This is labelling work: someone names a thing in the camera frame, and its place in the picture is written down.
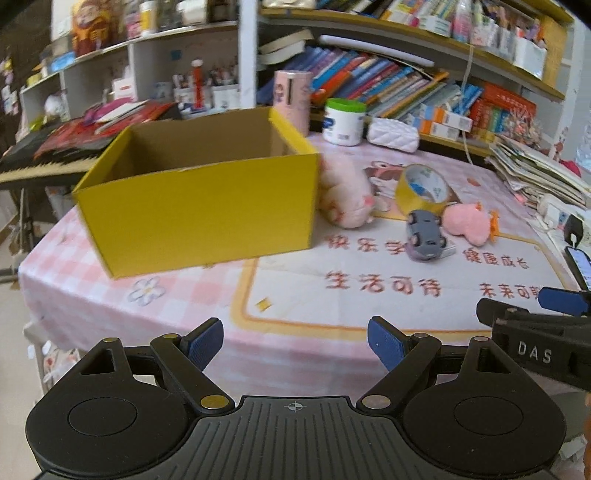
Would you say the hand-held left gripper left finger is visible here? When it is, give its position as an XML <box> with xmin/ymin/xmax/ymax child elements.
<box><xmin>69</xmin><ymin>318</ymin><xmax>236</xmax><ymax>415</ymax></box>

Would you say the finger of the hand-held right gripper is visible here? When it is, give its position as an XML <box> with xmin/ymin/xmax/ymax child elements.
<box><xmin>476</xmin><ymin>298</ymin><xmax>555</xmax><ymax>326</ymax></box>
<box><xmin>538</xmin><ymin>286</ymin><xmax>591</xmax><ymax>318</ymax></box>

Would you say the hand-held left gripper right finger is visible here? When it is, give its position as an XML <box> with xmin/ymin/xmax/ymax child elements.
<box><xmin>356</xmin><ymin>316</ymin><xmax>525</xmax><ymax>411</ymax></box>

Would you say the small pink plush toy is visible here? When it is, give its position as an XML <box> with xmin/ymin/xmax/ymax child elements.
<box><xmin>442</xmin><ymin>202</ymin><xmax>502</xmax><ymax>247</ymax></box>

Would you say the grey toy car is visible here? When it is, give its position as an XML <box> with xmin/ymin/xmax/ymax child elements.
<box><xmin>404</xmin><ymin>210</ymin><xmax>455</xmax><ymax>262</ymax></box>

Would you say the yellow cardboard box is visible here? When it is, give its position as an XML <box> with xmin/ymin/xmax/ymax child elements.
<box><xmin>71</xmin><ymin>107</ymin><xmax>322</xmax><ymax>280</ymax></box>

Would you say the yellow tape roll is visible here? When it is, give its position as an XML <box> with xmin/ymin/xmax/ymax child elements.
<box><xmin>395</xmin><ymin>164</ymin><xmax>451</xmax><ymax>217</ymax></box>

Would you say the large pink plush pig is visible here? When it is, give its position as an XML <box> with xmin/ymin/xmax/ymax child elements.
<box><xmin>318</xmin><ymin>154</ymin><xmax>376</xmax><ymax>229</ymax></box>

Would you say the black smartphone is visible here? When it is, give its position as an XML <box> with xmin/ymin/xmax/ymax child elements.
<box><xmin>564</xmin><ymin>246</ymin><xmax>591</xmax><ymax>291</ymax></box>

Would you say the white power strip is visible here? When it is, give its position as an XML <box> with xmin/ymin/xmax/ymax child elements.
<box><xmin>536</xmin><ymin>194</ymin><xmax>591</xmax><ymax>232</ymax></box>

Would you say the pink printed tablecloth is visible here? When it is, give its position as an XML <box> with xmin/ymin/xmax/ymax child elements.
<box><xmin>18</xmin><ymin>131</ymin><xmax>578</xmax><ymax>407</ymax></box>

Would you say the stack of papers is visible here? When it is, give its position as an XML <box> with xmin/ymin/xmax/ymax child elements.
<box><xmin>485</xmin><ymin>136</ymin><xmax>591</xmax><ymax>208</ymax></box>

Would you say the red boxed book set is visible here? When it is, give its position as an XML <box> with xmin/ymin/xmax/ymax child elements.
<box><xmin>468</xmin><ymin>83</ymin><xmax>539</xmax><ymax>139</ymax></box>

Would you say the row of white orange boxes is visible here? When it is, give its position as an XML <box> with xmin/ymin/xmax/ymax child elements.
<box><xmin>406</xmin><ymin>104</ymin><xmax>476</xmax><ymax>141</ymax></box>

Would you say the white quilted pouch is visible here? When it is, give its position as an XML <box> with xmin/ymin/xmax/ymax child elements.
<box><xmin>367</xmin><ymin>117</ymin><xmax>420</xmax><ymax>152</ymax></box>

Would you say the white jar with green lid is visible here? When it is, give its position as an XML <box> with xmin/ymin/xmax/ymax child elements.
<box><xmin>322</xmin><ymin>98</ymin><xmax>367</xmax><ymax>147</ymax></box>

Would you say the pile of red packets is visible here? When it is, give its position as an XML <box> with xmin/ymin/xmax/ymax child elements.
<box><xmin>34</xmin><ymin>102</ymin><xmax>183</xmax><ymax>160</ymax></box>

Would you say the wooden bookshelf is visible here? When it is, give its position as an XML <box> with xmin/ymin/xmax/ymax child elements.
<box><xmin>256</xmin><ymin>0</ymin><xmax>573</xmax><ymax>158</ymax></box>

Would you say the white pen cup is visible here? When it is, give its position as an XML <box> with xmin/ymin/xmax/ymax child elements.
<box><xmin>211</xmin><ymin>84</ymin><xmax>241</xmax><ymax>110</ymax></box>
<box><xmin>174</xmin><ymin>85</ymin><xmax>204</xmax><ymax>110</ymax></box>

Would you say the black keyboard piano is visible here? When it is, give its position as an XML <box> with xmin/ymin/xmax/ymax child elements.
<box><xmin>0</xmin><ymin>124</ymin><xmax>112</xmax><ymax>185</ymax></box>

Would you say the row of colourful books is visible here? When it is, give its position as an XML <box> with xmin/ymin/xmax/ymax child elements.
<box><xmin>256</xmin><ymin>44</ymin><xmax>483</xmax><ymax>121</ymax></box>

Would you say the pink cylindrical canister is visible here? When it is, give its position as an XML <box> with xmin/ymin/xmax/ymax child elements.
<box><xmin>273</xmin><ymin>70</ymin><xmax>313</xmax><ymax>137</ymax></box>

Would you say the red and white stick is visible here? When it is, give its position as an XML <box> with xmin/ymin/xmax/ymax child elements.
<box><xmin>191</xmin><ymin>59</ymin><xmax>205</xmax><ymax>110</ymax></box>

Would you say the white box with red label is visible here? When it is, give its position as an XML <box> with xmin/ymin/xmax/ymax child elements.
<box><xmin>112</xmin><ymin>78</ymin><xmax>138</xmax><ymax>103</ymax></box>

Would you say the white plastic bag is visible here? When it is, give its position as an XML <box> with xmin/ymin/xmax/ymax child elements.
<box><xmin>44</xmin><ymin>92</ymin><xmax>70</xmax><ymax>123</ymax></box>

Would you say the white shelf unit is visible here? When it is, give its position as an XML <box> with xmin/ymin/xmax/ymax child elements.
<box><xmin>18</xmin><ymin>21</ymin><xmax>259</xmax><ymax>125</ymax></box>

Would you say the stack of thick pale books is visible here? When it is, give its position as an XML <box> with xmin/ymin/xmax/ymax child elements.
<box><xmin>257</xmin><ymin>28</ymin><xmax>315</xmax><ymax>65</ymax></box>

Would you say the white bottle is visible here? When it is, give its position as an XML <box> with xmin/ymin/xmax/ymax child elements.
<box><xmin>141</xmin><ymin>0</ymin><xmax>158</xmax><ymax>38</ymax></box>

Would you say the fortune god figure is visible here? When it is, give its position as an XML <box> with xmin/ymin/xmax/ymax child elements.
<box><xmin>69</xmin><ymin>0</ymin><xmax>114</xmax><ymax>58</ymax></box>

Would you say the white cable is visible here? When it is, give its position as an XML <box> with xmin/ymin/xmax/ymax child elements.
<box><xmin>462</xmin><ymin>44</ymin><xmax>477</xmax><ymax>167</ymax></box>

